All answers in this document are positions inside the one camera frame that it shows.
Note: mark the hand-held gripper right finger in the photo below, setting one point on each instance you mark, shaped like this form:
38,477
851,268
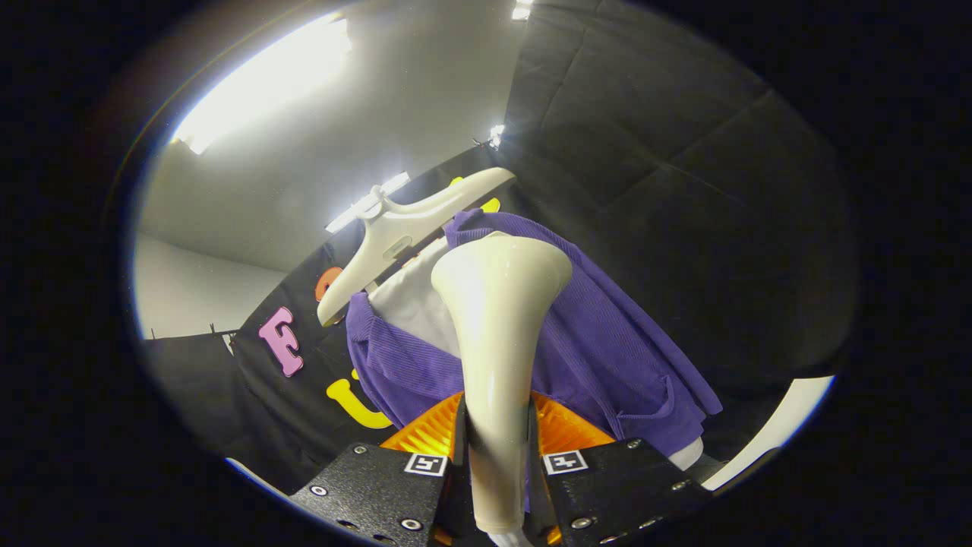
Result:
615,486

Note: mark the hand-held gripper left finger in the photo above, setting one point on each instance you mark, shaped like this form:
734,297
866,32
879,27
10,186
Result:
380,486

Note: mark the purple jacket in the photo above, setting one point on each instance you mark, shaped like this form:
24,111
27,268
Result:
607,357

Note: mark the white garment steamer head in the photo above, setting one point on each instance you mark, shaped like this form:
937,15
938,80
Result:
497,327

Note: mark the white plastic clothes hanger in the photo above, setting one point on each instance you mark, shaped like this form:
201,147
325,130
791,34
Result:
395,235

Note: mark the white padded ironing form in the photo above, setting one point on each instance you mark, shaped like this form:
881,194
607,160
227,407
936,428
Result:
414,304

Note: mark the long ceiling light bar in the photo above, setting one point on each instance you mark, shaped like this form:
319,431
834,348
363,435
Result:
368,203

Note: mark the black backdrop cloth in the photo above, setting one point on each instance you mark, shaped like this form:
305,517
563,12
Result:
683,190

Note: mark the large ceiling light panel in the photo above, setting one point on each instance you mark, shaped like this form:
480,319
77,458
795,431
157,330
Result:
266,76

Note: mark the small square ceiling light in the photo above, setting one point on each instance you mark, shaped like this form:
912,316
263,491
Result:
521,10

